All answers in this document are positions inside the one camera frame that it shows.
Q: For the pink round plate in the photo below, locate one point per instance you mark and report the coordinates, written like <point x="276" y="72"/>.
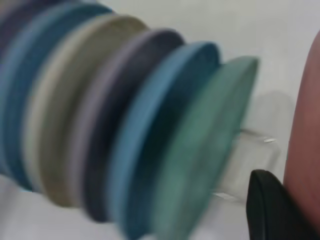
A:
<point x="307" y="125"/>

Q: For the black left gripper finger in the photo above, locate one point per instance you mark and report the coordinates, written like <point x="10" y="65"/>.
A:
<point x="270" y="215"/>

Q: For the beige round plate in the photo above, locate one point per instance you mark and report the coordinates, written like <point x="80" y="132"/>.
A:
<point x="62" y="125"/>

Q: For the blue round plate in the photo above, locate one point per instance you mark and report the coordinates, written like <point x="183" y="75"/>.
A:
<point x="155" y="125"/>
<point x="22" y="112"/>

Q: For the green round plate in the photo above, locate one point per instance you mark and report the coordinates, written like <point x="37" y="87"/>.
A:
<point x="200" y="150"/>

